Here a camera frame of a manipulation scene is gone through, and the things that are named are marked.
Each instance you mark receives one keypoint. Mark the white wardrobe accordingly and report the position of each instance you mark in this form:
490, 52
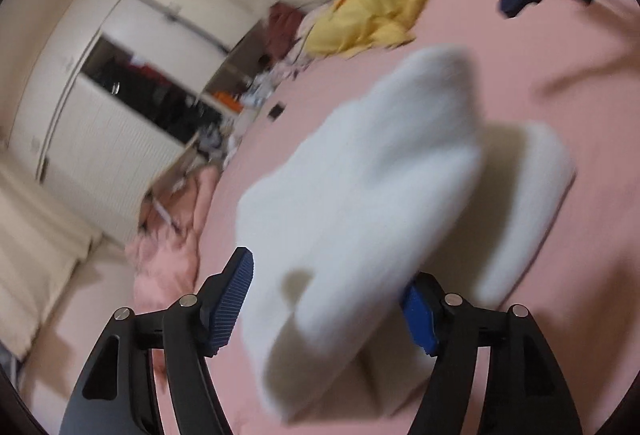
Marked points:
100, 155

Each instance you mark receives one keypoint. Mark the crumpled pink duvet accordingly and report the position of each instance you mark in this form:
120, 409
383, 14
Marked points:
165, 255

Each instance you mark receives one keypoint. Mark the white fleece garment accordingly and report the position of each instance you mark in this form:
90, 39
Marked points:
375, 165

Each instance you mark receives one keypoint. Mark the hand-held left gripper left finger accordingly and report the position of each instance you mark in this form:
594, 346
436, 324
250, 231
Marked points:
230, 300

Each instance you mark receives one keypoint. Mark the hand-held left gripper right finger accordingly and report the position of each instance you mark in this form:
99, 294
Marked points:
420, 320

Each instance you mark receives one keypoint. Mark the small black box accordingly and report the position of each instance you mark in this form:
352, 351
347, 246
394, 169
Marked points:
276, 111

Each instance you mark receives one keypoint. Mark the white bedside shelf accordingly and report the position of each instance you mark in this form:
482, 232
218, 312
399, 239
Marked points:
230, 75

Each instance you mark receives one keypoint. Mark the cluster of small bottles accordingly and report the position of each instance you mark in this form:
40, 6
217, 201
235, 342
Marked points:
260, 87

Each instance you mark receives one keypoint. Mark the dark red cloth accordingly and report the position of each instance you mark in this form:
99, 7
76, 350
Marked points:
282, 27

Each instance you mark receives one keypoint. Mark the orange bottle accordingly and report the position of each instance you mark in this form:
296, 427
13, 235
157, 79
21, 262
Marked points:
227, 100

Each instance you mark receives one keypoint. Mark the folding bed table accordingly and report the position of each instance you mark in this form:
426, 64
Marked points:
182, 160

